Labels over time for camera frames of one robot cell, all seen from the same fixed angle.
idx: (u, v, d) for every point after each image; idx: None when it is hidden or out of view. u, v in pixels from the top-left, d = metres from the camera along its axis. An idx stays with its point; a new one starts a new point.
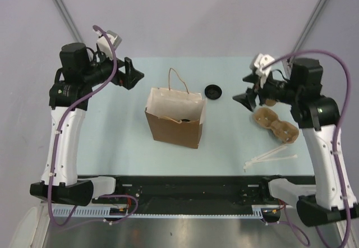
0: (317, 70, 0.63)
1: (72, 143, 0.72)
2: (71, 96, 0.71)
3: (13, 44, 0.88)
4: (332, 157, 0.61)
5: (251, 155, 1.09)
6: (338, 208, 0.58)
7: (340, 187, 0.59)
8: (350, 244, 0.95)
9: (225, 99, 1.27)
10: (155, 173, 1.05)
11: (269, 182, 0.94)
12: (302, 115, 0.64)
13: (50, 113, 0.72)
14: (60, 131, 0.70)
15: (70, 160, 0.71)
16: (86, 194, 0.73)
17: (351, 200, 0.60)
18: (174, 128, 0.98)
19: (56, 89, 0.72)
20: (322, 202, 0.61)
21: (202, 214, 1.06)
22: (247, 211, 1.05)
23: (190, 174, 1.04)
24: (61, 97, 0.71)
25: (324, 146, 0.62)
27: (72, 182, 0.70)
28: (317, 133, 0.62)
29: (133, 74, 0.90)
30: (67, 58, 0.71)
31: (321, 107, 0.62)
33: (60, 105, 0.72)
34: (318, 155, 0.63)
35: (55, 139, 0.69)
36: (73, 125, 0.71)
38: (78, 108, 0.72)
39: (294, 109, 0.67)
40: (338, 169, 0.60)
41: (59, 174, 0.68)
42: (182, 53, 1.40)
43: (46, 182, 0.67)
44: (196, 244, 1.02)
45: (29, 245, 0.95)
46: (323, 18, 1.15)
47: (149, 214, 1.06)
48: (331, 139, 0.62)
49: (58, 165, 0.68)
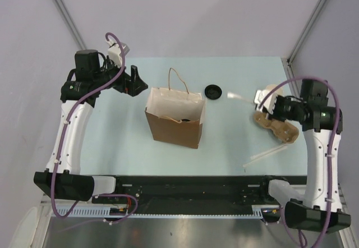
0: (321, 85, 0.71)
1: (79, 135, 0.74)
2: (81, 92, 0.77)
3: (14, 44, 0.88)
4: (326, 159, 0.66)
5: (249, 154, 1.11)
6: (320, 209, 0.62)
7: (327, 188, 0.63)
8: (350, 245, 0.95)
9: (225, 99, 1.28)
10: (152, 173, 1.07)
11: (269, 181, 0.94)
12: (305, 116, 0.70)
13: (61, 105, 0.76)
14: (68, 122, 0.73)
15: (76, 151, 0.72)
16: (88, 190, 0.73)
17: (335, 206, 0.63)
18: (173, 128, 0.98)
19: (68, 86, 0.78)
20: (307, 202, 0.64)
21: (202, 214, 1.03)
22: (247, 211, 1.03)
23: (191, 174, 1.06)
24: (72, 92, 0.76)
25: (320, 147, 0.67)
27: (75, 171, 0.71)
28: (315, 133, 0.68)
29: (138, 83, 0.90)
30: (79, 58, 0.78)
31: (324, 111, 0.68)
33: (69, 100, 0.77)
34: (314, 156, 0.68)
35: (64, 129, 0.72)
36: (81, 119, 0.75)
38: (87, 103, 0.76)
39: (298, 113, 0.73)
40: (329, 170, 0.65)
41: (64, 161, 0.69)
42: (183, 53, 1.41)
43: (51, 169, 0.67)
44: (196, 244, 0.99)
45: (29, 245, 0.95)
46: (322, 18, 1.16)
47: (149, 214, 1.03)
48: (328, 143, 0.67)
49: (64, 154, 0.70)
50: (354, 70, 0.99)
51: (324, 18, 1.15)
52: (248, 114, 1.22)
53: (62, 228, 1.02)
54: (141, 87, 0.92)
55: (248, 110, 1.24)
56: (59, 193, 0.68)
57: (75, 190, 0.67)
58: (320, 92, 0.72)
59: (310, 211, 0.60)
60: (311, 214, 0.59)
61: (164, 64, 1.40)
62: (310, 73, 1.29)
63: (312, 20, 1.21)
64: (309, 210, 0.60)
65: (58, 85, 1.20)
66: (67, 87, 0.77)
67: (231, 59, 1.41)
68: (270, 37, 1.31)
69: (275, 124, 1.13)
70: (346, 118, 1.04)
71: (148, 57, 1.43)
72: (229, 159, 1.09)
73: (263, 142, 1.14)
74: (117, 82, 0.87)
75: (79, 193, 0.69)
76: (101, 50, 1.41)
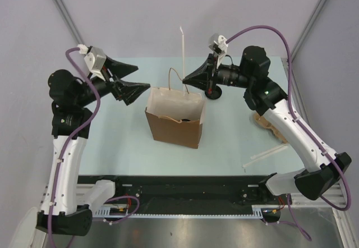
0: (266, 63, 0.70)
1: (73, 171, 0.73)
2: (73, 125, 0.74)
3: (14, 45, 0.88)
4: (297, 124, 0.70)
5: (250, 154, 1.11)
6: (326, 164, 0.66)
7: (317, 146, 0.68)
8: (350, 244, 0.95)
9: (225, 99, 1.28)
10: (152, 173, 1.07)
11: (266, 183, 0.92)
12: (256, 102, 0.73)
13: (53, 141, 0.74)
14: (61, 160, 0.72)
15: (71, 189, 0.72)
16: (87, 223, 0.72)
17: (331, 152, 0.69)
18: (174, 128, 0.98)
19: (59, 118, 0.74)
20: (313, 169, 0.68)
21: (202, 214, 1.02)
22: (247, 211, 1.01)
23: (200, 174, 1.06)
24: (64, 126, 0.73)
25: (286, 118, 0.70)
27: (72, 210, 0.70)
28: (275, 111, 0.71)
29: (128, 93, 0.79)
30: (58, 96, 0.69)
31: (267, 91, 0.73)
33: (61, 134, 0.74)
34: (286, 128, 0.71)
35: (58, 169, 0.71)
36: (74, 154, 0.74)
38: (79, 137, 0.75)
39: (247, 97, 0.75)
40: (305, 130, 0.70)
41: (59, 202, 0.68)
42: (183, 53, 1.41)
43: (47, 211, 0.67)
44: (196, 244, 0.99)
45: (30, 245, 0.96)
46: (322, 18, 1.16)
47: (150, 214, 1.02)
48: (288, 110, 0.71)
49: (59, 194, 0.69)
50: (354, 70, 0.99)
51: (325, 19, 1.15)
52: (248, 114, 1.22)
53: None
54: (135, 94, 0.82)
55: (248, 110, 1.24)
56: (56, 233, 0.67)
57: (72, 229, 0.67)
58: (264, 71, 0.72)
59: (322, 173, 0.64)
60: (325, 174, 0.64)
61: (165, 63, 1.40)
62: (310, 73, 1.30)
63: (312, 21, 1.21)
64: (324, 172, 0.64)
65: None
66: (58, 122, 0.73)
67: (232, 59, 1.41)
68: (270, 37, 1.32)
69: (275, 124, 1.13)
70: (346, 118, 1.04)
71: (148, 57, 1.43)
72: (228, 159, 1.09)
73: (264, 142, 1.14)
74: (104, 91, 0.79)
75: (77, 230, 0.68)
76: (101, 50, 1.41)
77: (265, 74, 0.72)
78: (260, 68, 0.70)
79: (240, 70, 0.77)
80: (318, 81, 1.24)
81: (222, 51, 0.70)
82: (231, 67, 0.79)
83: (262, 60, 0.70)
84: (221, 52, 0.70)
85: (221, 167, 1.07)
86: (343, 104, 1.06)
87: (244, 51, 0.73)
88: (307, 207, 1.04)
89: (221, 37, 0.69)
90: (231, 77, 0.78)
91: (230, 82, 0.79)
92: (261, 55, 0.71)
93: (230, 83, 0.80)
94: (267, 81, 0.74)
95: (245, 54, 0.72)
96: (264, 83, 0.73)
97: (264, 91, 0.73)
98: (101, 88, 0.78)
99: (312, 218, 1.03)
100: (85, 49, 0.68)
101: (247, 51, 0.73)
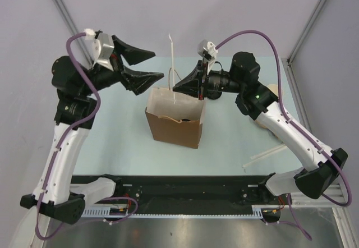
0: (256, 69, 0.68)
1: (69, 162, 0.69)
2: (76, 115, 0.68)
3: (14, 45, 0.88)
4: (289, 124, 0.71)
5: (250, 154, 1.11)
6: (323, 162, 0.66)
7: (312, 144, 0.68)
8: (350, 244, 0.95)
9: (225, 99, 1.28)
10: (152, 173, 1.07)
11: (266, 183, 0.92)
12: (248, 107, 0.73)
13: (54, 128, 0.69)
14: (59, 148, 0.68)
15: (65, 180, 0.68)
16: (78, 212, 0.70)
17: (328, 148, 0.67)
18: (174, 128, 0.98)
19: (63, 105, 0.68)
20: (312, 168, 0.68)
21: (202, 214, 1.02)
22: (247, 211, 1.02)
23: (196, 174, 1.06)
24: (67, 114, 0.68)
25: (279, 120, 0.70)
27: (62, 201, 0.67)
28: (266, 114, 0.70)
29: (137, 83, 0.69)
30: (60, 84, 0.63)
31: (258, 95, 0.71)
33: (64, 122, 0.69)
34: (280, 129, 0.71)
35: (54, 156, 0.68)
36: (73, 144, 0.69)
38: (81, 128, 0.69)
39: (239, 103, 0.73)
40: (299, 130, 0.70)
41: (50, 192, 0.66)
42: (183, 53, 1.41)
43: (37, 197, 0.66)
44: (196, 244, 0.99)
45: (29, 245, 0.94)
46: (322, 18, 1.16)
47: (149, 214, 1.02)
48: (280, 112, 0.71)
49: (51, 183, 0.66)
50: (354, 70, 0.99)
51: (325, 18, 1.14)
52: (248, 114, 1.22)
53: (62, 228, 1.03)
54: (147, 85, 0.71)
55: None
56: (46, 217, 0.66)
57: (60, 217, 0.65)
58: (254, 77, 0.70)
59: (320, 170, 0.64)
60: (323, 171, 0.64)
61: (164, 64, 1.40)
62: (310, 73, 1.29)
63: (312, 20, 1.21)
64: (321, 170, 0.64)
65: None
66: (61, 109, 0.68)
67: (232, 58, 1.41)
68: (270, 37, 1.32)
69: None
70: (346, 117, 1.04)
71: None
72: (228, 159, 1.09)
73: (263, 142, 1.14)
74: (113, 79, 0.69)
75: (66, 218, 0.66)
76: None
77: (254, 79, 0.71)
78: (251, 74, 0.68)
79: (230, 76, 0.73)
80: (318, 81, 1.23)
81: (213, 56, 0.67)
82: (221, 72, 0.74)
83: (252, 66, 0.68)
84: (211, 58, 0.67)
85: (221, 166, 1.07)
86: (343, 103, 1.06)
87: (233, 58, 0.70)
88: (307, 207, 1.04)
89: (210, 42, 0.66)
90: (222, 83, 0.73)
91: (221, 88, 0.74)
92: (251, 62, 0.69)
93: (221, 90, 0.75)
94: (257, 85, 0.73)
95: (234, 61, 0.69)
96: (255, 88, 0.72)
97: (255, 95, 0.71)
98: (109, 77, 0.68)
99: (312, 218, 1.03)
100: (92, 35, 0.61)
101: (236, 57, 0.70)
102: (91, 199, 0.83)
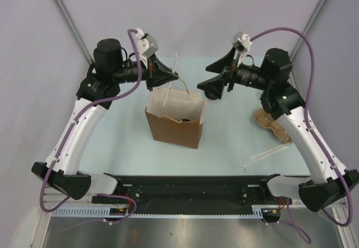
0: (287, 67, 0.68)
1: (83, 137, 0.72)
2: (97, 93, 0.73)
3: (13, 44, 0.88)
4: (309, 133, 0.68)
5: (249, 155, 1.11)
6: (332, 178, 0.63)
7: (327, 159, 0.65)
8: (350, 245, 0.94)
9: (225, 99, 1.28)
10: (151, 173, 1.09)
11: (268, 182, 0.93)
12: (271, 105, 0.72)
13: (75, 102, 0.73)
14: (76, 122, 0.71)
15: (77, 153, 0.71)
16: (82, 189, 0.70)
17: (341, 168, 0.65)
18: (174, 128, 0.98)
19: (87, 82, 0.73)
20: (320, 181, 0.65)
21: (202, 214, 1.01)
22: (247, 211, 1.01)
23: (196, 173, 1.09)
24: (89, 91, 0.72)
25: (299, 126, 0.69)
27: (71, 173, 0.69)
28: (288, 116, 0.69)
29: (160, 77, 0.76)
30: (98, 55, 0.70)
31: (285, 95, 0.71)
33: (85, 98, 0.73)
34: (298, 136, 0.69)
35: (70, 128, 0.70)
36: (90, 119, 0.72)
38: (100, 106, 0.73)
39: (263, 99, 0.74)
40: (317, 142, 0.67)
41: (62, 160, 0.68)
42: (183, 53, 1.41)
43: (49, 164, 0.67)
44: (196, 244, 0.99)
45: (29, 245, 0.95)
46: (322, 18, 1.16)
47: (148, 214, 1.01)
48: (303, 119, 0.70)
49: (64, 152, 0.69)
50: (355, 70, 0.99)
51: (325, 18, 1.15)
52: (248, 114, 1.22)
53: (62, 228, 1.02)
54: (163, 80, 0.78)
55: (248, 110, 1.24)
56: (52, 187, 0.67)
57: (66, 191, 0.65)
58: (285, 76, 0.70)
59: (327, 186, 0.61)
60: (330, 187, 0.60)
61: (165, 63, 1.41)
62: (311, 73, 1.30)
63: (312, 21, 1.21)
64: (329, 186, 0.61)
65: (59, 83, 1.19)
66: (84, 85, 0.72)
67: None
68: (270, 37, 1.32)
69: (275, 124, 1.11)
70: (347, 117, 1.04)
71: None
72: (228, 159, 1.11)
73: (263, 142, 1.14)
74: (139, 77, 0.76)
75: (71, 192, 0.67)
76: None
77: (284, 78, 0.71)
78: (280, 71, 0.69)
79: (261, 72, 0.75)
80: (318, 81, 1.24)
81: (244, 50, 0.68)
82: (252, 68, 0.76)
83: (284, 64, 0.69)
84: (243, 51, 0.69)
85: (220, 167, 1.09)
86: (345, 103, 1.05)
87: (267, 53, 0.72)
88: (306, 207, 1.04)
89: (245, 35, 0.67)
90: (251, 78, 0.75)
91: (249, 83, 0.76)
92: (284, 60, 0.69)
93: (249, 84, 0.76)
94: (287, 86, 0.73)
95: (267, 56, 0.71)
96: (283, 88, 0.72)
97: (281, 96, 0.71)
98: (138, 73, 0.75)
99: (312, 219, 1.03)
100: (142, 35, 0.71)
101: (270, 53, 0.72)
102: (91, 191, 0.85)
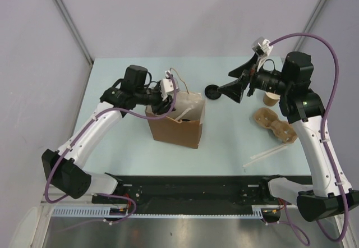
0: (308, 68, 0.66)
1: (99, 134, 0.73)
2: (118, 101, 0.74)
3: (13, 44, 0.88)
4: (322, 145, 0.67)
5: (250, 154, 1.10)
6: (334, 194, 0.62)
7: (334, 173, 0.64)
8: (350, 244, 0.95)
9: (226, 99, 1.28)
10: (150, 173, 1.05)
11: (268, 182, 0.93)
12: (289, 109, 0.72)
13: (97, 104, 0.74)
14: (96, 118, 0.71)
15: (90, 147, 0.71)
16: (82, 188, 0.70)
17: (346, 186, 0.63)
18: (174, 128, 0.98)
19: (111, 90, 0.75)
20: (320, 192, 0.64)
21: (202, 214, 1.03)
22: (248, 211, 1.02)
23: (195, 173, 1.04)
24: (111, 97, 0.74)
25: (312, 136, 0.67)
27: (78, 165, 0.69)
28: (304, 123, 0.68)
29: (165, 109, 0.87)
30: (132, 71, 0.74)
31: (305, 101, 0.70)
33: (106, 102, 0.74)
34: (310, 145, 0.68)
35: (88, 123, 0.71)
36: (109, 120, 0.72)
38: (118, 111, 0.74)
39: (283, 102, 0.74)
40: (328, 155, 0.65)
41: (74, 150, 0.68)
42: (183, 53, 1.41)
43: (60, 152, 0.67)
44: (196, 244, 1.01)
45: (29, 245, 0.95)
46: (323, 17, 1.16)
47: (149, 214, 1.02)
48: (320, 129, 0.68)
49: (78, 143, 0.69)
50: None
51: (326, 18, 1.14)
52: (249, 114, 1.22)
53: (62, 228, 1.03)
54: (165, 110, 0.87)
55: (249, 110, 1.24)
56: (55, 178, 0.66)
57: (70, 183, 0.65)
58: (305, 77, 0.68)
59: (327, 200, 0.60)
60: (330, 202, 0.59)
61: (164, 63, 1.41)
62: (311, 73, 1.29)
63: (312, 20, 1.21)
64: (329, 200, 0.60)
65: (59, 83, 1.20)
66: (109, 92, 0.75)
67: (234, 58, 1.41)
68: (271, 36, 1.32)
69: (275, 124, 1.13)
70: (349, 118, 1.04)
71: (149, 56, 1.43)
72: (229, 159, 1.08)
73: (264, 142, 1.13)
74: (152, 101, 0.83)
75: (73, 187, 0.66)
76: (101, 49, 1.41)
77: (304, 82, 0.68)
78: (301, 72, 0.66)
79: (282, 75, 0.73)
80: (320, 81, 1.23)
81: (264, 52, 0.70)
82: (272, 73, 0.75)
83: (306, 65, 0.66)
84: (263, 54, 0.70)
85: (226, 167, 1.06)
86: (346, 103, 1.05)
87: (288, 54, 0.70)
88: None
89: (266, 40, 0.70)
90: (271, 82, 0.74)
91: (269, 88, 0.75)
92: (305, 62, 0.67)
93: (269, 89, 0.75)
94: (308, 91, 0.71)
95: (288, 58, 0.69)
96: (304, 94, 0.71)
97: (302, 101, 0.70)
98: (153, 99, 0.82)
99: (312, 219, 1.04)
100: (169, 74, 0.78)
101: (291, 54, 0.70)
102: (92, 192, 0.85)
